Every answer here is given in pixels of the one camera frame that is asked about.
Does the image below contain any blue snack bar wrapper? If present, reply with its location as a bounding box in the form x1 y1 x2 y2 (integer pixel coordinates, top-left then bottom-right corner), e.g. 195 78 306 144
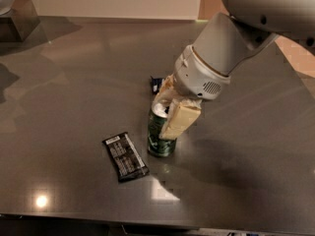
151 78 164 94

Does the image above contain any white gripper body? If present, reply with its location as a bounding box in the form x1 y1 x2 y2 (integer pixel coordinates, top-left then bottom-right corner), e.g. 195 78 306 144
173 45 230 100

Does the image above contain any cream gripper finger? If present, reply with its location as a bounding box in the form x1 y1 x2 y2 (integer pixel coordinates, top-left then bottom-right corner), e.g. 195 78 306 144
153 75 173 106
158 97 202 140

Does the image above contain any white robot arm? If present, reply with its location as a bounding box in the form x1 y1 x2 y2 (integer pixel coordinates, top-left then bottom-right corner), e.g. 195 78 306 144
153 0 315 141

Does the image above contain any green soda can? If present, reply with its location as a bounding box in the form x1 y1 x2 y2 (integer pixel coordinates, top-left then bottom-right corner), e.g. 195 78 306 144
148 100 176 157

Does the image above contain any dark box with bowl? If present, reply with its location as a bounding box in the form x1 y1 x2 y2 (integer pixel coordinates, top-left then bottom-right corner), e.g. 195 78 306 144
0 0 40 42

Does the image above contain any black rxbar chocolate wrapper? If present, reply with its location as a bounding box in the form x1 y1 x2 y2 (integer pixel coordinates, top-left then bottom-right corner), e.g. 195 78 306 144
102 132 150 183

